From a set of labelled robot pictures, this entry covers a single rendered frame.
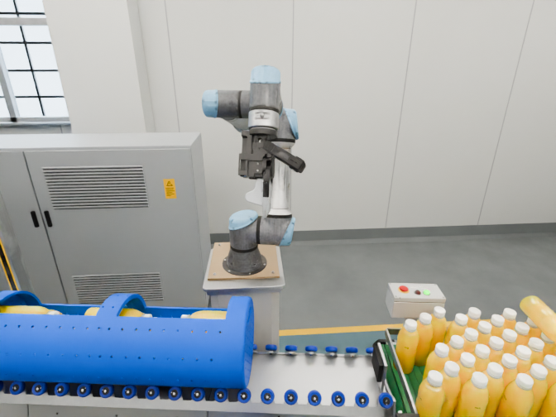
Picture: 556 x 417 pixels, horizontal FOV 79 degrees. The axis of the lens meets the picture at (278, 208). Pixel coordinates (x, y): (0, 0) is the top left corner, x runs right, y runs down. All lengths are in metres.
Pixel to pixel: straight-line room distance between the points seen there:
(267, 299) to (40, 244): 2.01
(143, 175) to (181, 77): 1.41
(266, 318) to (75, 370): 0.68
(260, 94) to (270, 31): 2.74
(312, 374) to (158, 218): 1.67
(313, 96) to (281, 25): 0.71
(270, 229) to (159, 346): 0.56
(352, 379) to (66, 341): 0.93
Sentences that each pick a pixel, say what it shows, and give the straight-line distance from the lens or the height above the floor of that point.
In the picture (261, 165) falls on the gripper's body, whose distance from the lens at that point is 0.81.
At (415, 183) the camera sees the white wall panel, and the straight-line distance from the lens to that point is 4.18.
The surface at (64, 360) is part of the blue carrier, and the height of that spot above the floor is 1.13.
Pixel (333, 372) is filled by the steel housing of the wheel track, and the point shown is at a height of 0.93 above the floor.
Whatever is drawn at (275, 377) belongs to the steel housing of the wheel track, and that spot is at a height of 0.93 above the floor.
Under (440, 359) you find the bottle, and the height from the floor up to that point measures 1.08.
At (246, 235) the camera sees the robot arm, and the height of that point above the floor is 1.33.
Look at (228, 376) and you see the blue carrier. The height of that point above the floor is 1.09.
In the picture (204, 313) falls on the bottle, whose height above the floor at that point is 1.19.
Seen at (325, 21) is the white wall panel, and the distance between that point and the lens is 3.64.
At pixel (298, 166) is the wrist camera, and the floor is 1.72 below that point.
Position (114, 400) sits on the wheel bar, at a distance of 1.38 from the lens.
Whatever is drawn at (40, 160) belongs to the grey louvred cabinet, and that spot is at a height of 1.37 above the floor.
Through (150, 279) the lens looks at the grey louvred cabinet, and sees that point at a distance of 2.87.
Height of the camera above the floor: 1.94
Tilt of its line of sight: 23 degrees down
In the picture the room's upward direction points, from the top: straight up
